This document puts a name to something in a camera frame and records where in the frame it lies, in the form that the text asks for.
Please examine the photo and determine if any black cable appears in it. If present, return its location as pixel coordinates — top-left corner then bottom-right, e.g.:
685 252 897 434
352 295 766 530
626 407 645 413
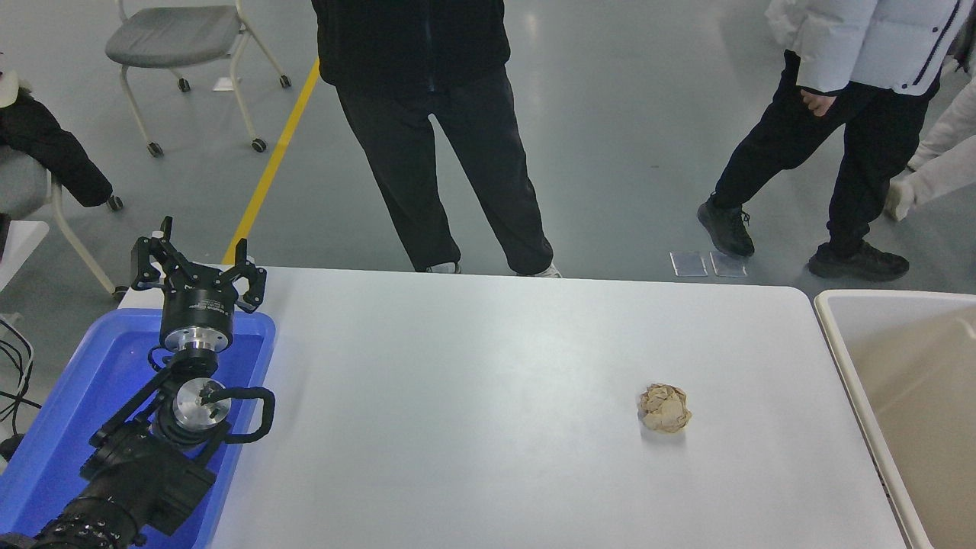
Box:
0 314 35 428

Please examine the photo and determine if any crumpled tan paper ball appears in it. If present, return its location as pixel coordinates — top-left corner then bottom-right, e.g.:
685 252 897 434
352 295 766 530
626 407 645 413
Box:
638 384 693 435

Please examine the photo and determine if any person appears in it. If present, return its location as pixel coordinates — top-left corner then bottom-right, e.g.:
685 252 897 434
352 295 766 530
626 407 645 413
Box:
884 8 976 223
0 69 114 208
311 0 563 279
696 0 969 283

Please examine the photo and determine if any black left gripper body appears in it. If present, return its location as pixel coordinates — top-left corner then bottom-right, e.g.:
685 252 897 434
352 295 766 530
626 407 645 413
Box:
159 263 236 340

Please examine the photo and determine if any white side desk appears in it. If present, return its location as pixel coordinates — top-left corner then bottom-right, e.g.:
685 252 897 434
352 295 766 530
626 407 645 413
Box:
0 221 49 292

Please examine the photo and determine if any person's hand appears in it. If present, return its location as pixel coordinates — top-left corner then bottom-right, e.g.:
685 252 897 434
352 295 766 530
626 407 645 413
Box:
800 87 838 118

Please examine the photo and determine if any large pale bin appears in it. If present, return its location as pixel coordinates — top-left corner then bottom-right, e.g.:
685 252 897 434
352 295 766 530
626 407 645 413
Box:
814 290 976 549

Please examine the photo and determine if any blue plastic tray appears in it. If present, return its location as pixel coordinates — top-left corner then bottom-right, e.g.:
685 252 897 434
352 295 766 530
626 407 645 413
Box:
0 307 277 549

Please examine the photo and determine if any grey wheeled chair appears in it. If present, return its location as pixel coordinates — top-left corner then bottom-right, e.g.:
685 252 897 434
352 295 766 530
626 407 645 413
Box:
0 145 129 300
104 0 293 158

